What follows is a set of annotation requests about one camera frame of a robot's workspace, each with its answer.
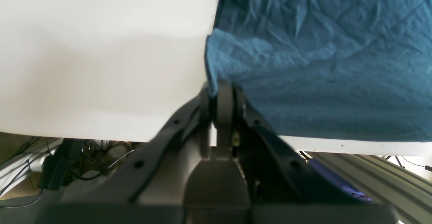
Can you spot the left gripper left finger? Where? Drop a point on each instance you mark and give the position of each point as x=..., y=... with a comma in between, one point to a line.
x=149, y=187

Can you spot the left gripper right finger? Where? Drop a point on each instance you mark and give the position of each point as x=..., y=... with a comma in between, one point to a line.
x=282, y=187

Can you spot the dark blue t-shirt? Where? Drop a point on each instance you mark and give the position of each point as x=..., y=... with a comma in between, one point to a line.
x=332, y=69

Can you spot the aluminium frame rail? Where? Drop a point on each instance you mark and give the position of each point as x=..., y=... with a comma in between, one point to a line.
x=384, y=182

